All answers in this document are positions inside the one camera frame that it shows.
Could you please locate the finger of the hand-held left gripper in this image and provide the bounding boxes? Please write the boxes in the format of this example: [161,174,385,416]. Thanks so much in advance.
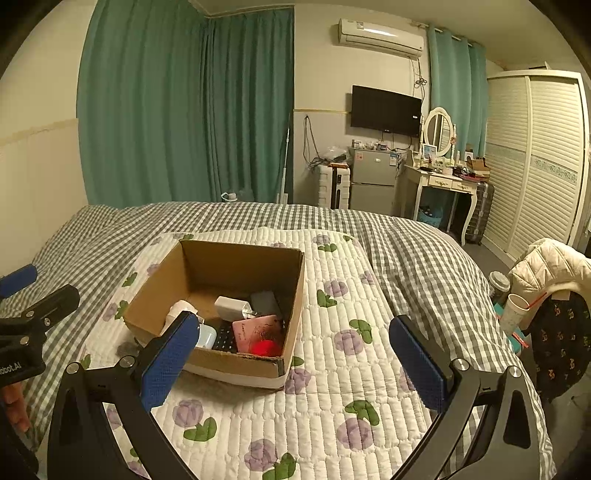
[18,284,81,334]
[0,264,38,299]

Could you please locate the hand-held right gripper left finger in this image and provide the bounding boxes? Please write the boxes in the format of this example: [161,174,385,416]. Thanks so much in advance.
[46,311,200,480]

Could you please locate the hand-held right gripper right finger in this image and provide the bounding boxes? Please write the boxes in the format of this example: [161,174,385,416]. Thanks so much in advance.
[389,315,541,480]

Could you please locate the light blue case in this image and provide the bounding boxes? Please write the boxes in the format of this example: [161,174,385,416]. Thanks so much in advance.
[194,323,218,350]

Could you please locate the white plastic cylinder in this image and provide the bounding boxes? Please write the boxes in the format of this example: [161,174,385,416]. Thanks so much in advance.
[165,300,200,331]

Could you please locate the black remote control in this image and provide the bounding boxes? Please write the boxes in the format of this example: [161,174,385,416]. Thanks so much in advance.
[212,318,246,354]

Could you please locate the white charger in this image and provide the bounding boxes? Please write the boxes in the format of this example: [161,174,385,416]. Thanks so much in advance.
[213,295,253,322]

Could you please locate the pink rose pattern wallet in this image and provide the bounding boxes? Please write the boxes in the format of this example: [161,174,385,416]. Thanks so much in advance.
[232,315,284,354]

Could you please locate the white bottle with red cap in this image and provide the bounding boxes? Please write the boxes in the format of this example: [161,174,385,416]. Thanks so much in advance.
[250,340,283,359]

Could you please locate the cardboard box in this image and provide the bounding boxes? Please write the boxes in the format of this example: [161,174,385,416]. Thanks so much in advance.
[122,239,306,392]

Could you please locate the black power bank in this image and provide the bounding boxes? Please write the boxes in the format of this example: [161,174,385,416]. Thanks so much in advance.
[249,291,283,319]

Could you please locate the person's left hand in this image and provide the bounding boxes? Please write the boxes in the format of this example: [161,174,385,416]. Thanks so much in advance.
[0,382,31,433]

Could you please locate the white floral quilted mat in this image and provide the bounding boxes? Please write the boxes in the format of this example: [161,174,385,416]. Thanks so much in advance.
[88,226,445,480]

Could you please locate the paper cup with straw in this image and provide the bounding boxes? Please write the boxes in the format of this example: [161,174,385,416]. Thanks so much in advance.
[499,293,533,336]

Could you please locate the glass jar with lid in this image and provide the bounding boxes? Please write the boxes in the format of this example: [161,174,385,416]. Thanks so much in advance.
[488,271,512,304]

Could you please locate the black printed garment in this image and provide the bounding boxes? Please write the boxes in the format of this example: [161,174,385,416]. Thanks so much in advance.
[526,291,591,403]

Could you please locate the blue basket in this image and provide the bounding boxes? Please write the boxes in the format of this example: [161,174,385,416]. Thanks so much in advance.
[418,205,445,228]

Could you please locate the grey suitcase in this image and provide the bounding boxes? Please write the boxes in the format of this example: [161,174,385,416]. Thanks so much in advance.
[464,181,495,246]

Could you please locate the cream puffer jacket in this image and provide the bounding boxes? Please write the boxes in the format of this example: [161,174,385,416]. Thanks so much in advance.
[508,237,591,306]

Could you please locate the white dressing table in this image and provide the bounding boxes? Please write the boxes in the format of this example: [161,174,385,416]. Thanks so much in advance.
[397,159,481,246]

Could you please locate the silver fridge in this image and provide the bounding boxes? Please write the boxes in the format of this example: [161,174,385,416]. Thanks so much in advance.
[347,147,407,214]

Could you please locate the white suitcase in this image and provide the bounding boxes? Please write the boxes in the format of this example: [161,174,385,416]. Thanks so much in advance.
[318,162,352,209]

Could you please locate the white louvred wardrobe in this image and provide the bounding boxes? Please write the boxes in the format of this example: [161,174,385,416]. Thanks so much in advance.
[480,69,591,260]

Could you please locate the white oval mirror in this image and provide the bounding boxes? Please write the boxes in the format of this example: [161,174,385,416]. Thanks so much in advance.
[422,107,456,158]

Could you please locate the white pole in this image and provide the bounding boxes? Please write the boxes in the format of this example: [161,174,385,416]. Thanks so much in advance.
[280,111,293,204]

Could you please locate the green curtain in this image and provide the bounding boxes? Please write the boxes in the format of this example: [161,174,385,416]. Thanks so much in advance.
[76,0,296,209]

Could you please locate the teal curtain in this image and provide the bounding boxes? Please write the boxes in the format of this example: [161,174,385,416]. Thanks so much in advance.
[426,25,488,160]

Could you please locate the white air conditioner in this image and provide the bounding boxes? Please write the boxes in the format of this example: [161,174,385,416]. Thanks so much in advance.
[337,18,426,59]

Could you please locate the black hanging cables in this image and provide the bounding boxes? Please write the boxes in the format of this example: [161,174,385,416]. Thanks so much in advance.
[302,113,325,168]

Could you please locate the black wall television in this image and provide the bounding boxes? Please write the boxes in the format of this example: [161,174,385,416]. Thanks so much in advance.
[350,84,423,137]

